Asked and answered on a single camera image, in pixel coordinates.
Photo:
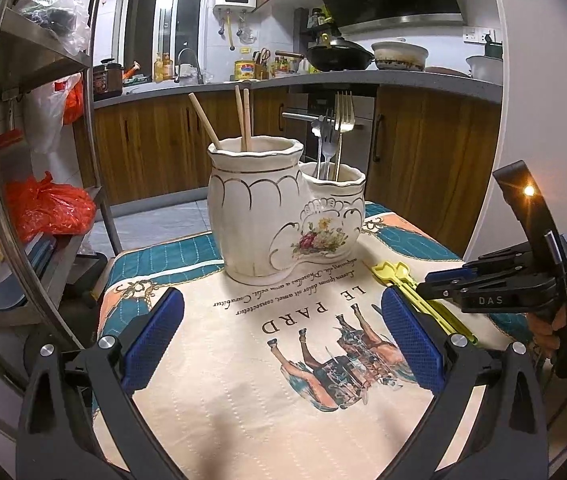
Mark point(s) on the person's right hand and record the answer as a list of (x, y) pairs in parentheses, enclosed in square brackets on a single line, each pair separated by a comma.
[(542, 332)]

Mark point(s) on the wooden base cabinets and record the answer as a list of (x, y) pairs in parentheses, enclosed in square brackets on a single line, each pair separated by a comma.
[(153, 145)]

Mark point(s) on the dark pressure cooker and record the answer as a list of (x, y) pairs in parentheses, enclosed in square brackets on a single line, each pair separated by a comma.
[(107, 80)]

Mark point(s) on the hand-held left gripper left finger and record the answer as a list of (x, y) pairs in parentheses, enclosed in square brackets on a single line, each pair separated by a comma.
[(153, 342)]

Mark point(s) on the yellow plastic training chopstick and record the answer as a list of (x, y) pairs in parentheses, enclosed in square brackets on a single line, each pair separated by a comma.
[(382, 271)]

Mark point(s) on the knife and scissors holder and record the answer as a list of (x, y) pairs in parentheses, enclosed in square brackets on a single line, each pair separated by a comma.
[(262, 65)]

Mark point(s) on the white wall socket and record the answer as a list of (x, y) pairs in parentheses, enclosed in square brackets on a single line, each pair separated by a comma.
[(478, 36)]

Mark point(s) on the white pot with green kettle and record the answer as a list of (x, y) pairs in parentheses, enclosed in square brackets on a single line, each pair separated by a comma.
[(486, 60)]

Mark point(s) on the metal shelf rack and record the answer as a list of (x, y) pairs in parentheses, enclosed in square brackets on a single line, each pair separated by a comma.
[(23, 55)]

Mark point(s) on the grey kitchen countertop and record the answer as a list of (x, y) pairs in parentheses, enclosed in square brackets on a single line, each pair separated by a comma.
[(413, 77)]

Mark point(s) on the black wok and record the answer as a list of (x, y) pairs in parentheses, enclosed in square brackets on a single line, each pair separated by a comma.
[(341, 57)]

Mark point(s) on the yellow tin can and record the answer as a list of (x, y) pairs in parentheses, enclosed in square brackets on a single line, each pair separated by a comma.
[(245, 70)]

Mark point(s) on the large red plastic bag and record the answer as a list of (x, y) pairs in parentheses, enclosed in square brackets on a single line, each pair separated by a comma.
[(38, 210)]

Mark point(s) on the white ceramic pot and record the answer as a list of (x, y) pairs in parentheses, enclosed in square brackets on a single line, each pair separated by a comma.
[(399, 55)]

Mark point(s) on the white floral ceramic utensil holder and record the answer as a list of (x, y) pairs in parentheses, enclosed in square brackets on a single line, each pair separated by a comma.
[(253, 220)]

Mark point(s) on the printed quilted table mat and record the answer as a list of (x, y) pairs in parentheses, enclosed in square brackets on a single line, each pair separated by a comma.
[(243, 360)]

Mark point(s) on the wooden chopstick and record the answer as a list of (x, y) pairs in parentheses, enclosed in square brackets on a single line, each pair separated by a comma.
[(240, 120), (247, 120), (203, 120)]

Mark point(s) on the hanging red plastic bag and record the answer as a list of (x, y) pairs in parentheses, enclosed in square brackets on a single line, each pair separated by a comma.
[(73, 102)]

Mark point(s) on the clear plastic bag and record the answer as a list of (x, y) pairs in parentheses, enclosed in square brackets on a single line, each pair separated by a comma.
[(58, 20)]

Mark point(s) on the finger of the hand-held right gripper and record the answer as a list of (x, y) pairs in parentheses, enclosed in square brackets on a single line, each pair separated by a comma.
[(448, 275), (438, 289)]

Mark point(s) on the metal faucet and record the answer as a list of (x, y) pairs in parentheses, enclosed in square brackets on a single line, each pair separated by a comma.
[(191, 65)]

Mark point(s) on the yellow plastic spoons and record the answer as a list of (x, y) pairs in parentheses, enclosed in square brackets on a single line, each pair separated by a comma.
[(463, 331)]

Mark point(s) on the blue tray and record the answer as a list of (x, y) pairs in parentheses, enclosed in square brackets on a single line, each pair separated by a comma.
[(8, 285)]

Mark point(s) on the small condiment bottles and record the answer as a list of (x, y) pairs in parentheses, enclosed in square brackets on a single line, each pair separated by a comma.
[(288, 66)]

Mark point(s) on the kitchen window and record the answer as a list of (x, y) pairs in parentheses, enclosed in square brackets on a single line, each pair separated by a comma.
[(163, 20)]

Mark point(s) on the white plastic bag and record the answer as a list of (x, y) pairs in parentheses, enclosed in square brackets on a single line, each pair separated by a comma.
[(48, 115)]

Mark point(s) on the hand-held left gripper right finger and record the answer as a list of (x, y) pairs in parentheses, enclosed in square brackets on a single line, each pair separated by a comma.
[(411, 345)]

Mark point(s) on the red-lidded container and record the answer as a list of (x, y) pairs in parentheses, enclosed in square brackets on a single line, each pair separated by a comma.
[(8, 138)]

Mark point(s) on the yellow oil bottles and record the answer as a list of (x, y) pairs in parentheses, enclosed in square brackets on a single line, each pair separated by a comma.
[(162, 69)]

